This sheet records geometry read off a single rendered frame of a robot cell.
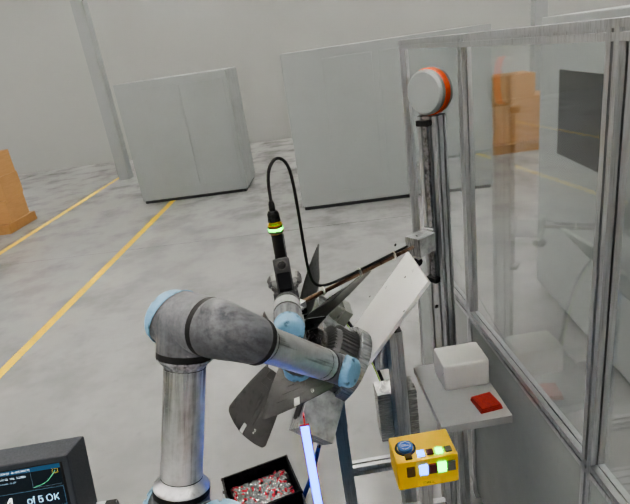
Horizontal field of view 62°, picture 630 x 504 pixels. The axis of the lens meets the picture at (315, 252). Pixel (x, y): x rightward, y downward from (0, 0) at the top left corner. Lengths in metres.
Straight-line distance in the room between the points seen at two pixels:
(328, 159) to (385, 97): 1.07
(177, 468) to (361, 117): 6.20
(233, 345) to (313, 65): 6.15
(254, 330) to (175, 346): 0.16
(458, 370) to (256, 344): 1.12
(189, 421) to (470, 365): 1.16
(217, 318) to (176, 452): 0.31
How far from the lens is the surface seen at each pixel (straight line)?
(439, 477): 1.51
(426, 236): 1.96
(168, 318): 1.05
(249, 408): 1.84
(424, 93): 1.91
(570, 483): 1.76
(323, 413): 1.74
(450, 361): 1.99
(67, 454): 1.48
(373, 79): 7.00
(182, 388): 1.10
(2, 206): 9.66
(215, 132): 8.80
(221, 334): 0.98
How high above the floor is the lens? 2.08
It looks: 21 degrees down
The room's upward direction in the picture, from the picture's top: 8 degrees counter-clockwise
